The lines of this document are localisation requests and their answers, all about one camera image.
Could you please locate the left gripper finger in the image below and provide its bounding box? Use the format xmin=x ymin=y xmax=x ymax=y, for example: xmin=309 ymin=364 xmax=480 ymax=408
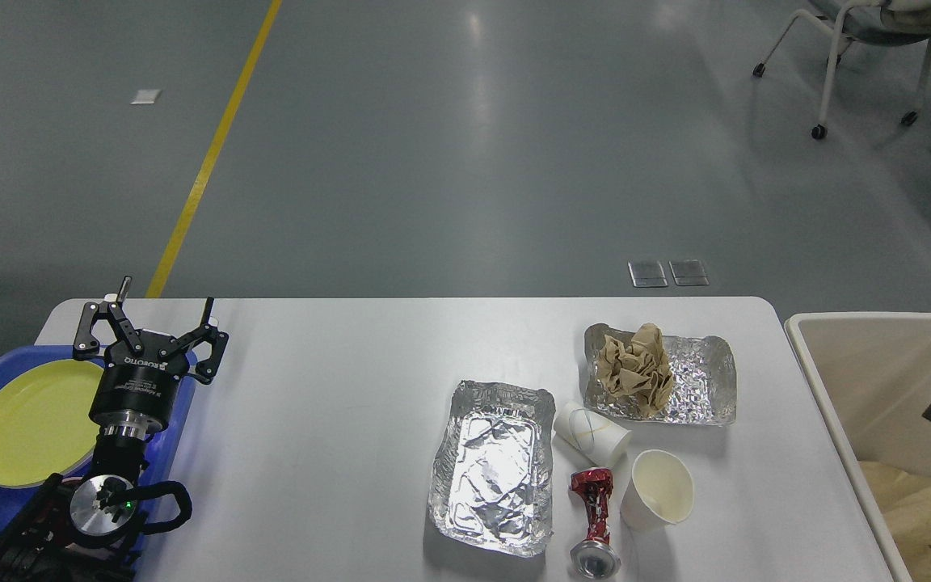
xmin=73 ymin=276 xmax=144 ymax=361
xmin=160 ymin=297 xmax=230 ymax=385

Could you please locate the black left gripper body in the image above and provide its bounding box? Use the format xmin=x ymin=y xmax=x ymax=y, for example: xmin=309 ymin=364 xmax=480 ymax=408
xmin=89 ymin=335 xmax=189 ymax=440

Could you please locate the yellow plastic plate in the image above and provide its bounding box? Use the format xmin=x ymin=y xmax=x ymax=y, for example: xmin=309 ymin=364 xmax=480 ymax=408
xmin=0 ymin=360 xmax=103 ymax=489

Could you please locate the brown paper sheet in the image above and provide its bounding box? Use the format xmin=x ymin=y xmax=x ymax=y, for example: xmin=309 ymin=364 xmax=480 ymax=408
xmin=858 ymin=461 xmax=931 ymax=581

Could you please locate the small foil tray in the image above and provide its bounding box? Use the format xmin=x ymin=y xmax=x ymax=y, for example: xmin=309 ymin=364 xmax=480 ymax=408
xmin=581 ymin=323 xmax=738 ymax=426

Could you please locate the large foil tray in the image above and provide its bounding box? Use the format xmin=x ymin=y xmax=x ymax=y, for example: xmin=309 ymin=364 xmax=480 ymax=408
xmin=428 ymin=380 xmax=557 ymax=559

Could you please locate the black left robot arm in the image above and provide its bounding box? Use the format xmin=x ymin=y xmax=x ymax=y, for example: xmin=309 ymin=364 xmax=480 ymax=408
xmin=0 ymin=276 xmax=229 ymax=581

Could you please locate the beige plastic bin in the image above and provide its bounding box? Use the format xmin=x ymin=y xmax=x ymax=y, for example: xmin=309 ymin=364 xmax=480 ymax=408
xmin=786 ymin=312 xmax=931 ymax=581

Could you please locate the crushed white paper cup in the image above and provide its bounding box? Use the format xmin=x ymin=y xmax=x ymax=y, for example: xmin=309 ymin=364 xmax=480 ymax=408
xmin=621 ymin=449 xmax=695 ymax=533

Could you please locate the right floor socket plate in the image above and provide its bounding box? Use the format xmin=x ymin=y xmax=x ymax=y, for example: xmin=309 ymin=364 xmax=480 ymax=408
xmin=669 ymin=260 xmax=710 ymax=286

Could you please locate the floor socket plate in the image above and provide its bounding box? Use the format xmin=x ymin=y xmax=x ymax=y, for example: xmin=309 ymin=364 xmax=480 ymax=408
xmin=669 ymin=260 xmax=710 ymax=286
xmin=627 ymin=260 xmax=669 ymax=289

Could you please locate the left floor socket plate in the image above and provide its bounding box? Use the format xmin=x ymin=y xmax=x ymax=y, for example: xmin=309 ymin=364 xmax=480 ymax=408
xmin=627 ymin=260 xmax=669 ymax=289

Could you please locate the lying white paper cup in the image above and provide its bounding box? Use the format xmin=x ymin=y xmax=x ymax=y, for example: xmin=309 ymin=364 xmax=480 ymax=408
xmin=553 ymin=401 xmax=633 ymax=468

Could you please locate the crushed red can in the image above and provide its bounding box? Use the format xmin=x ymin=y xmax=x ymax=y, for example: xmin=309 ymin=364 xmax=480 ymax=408
xmin=569 ymin=467 xmax=621 ymax=580

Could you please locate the white office chair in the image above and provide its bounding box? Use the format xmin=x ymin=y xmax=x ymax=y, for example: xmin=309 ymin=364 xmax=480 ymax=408
xmin=752 ymin=1 xmax=931 ymax=141

